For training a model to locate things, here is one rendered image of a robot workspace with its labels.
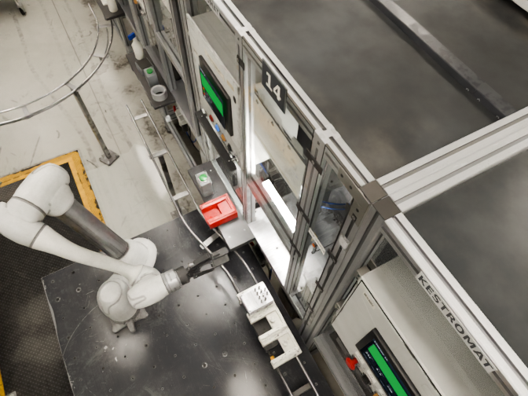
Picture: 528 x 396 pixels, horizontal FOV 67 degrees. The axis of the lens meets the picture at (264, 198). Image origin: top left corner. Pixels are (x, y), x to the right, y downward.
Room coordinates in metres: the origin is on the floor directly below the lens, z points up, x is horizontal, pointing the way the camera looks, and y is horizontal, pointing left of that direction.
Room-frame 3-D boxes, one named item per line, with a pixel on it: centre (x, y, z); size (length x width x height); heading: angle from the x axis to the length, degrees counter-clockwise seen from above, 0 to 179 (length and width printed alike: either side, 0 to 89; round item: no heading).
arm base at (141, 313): (0.51, 0.67, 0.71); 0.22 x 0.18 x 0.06; 30
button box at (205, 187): (1.12, 0.31, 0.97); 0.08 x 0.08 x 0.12; 30
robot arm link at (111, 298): (0.54, 0.68, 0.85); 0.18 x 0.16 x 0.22; 163
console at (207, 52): (1.18, 0.10, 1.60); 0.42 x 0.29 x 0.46; 30
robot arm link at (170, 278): (0.54, 0.37, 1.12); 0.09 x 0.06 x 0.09; 30
